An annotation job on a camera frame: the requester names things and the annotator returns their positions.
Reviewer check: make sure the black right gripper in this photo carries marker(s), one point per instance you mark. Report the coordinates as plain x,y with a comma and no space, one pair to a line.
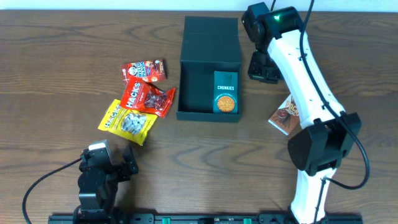
254,72

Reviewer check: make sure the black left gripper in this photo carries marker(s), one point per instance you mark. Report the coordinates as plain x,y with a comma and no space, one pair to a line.
132,166

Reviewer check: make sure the brown Pocky box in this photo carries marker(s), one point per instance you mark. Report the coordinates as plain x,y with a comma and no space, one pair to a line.
286,117

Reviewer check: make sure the red Hello Panda box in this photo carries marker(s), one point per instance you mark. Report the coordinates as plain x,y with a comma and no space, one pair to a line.
147,70

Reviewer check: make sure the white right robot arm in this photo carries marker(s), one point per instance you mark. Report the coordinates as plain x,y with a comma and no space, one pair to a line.
327,132

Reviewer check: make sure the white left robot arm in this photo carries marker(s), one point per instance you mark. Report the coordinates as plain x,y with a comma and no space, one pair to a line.
98,184

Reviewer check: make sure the teal Chunkies cookie box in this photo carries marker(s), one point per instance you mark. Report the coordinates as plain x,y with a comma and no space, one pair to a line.
225,92

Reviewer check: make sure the yellow Hacks candy bag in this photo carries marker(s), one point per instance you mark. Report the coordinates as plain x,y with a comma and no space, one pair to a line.
132,125

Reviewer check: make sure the dark green open box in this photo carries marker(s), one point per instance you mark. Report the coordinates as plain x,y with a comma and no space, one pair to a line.
209,44

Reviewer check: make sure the red Hacks candy bag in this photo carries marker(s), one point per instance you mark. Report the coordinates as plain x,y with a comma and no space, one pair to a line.
147,98

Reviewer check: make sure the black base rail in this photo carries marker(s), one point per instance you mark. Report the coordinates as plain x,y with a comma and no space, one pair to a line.
148,218

